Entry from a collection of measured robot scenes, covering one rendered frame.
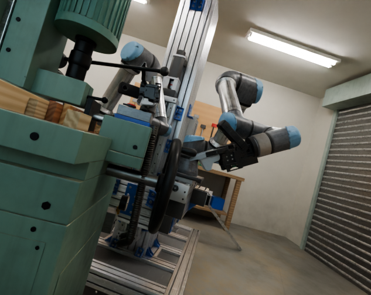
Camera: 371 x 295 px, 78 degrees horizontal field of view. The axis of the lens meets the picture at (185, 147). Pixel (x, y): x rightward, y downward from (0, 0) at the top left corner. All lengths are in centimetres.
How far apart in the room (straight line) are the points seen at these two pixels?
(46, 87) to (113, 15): 27
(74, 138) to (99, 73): 395
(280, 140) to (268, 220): 394
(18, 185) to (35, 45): 38
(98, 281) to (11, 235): 89
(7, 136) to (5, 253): 23
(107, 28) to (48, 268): 60
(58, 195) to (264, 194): 419
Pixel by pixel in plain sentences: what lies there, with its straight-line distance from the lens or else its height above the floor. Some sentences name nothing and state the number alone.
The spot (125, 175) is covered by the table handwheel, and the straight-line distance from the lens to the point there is 69.
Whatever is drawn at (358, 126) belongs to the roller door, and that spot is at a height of 201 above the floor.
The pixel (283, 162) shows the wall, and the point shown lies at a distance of 464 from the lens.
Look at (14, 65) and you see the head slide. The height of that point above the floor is 101.
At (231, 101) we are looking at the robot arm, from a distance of 92.
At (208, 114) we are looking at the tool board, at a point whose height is 178.
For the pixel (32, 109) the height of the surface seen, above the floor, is 92.
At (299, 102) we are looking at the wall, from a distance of 489.
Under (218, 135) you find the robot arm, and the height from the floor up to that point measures 108.
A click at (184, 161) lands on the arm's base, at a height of 88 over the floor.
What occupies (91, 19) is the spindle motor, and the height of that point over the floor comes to 119.
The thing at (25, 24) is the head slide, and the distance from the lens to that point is 79.
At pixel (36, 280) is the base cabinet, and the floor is 60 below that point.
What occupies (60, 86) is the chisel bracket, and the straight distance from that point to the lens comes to 74.
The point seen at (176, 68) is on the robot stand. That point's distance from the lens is 153.
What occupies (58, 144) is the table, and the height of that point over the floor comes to 87.
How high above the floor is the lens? 90
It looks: 3 degrees up
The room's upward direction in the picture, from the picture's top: 16 degrees clockwise
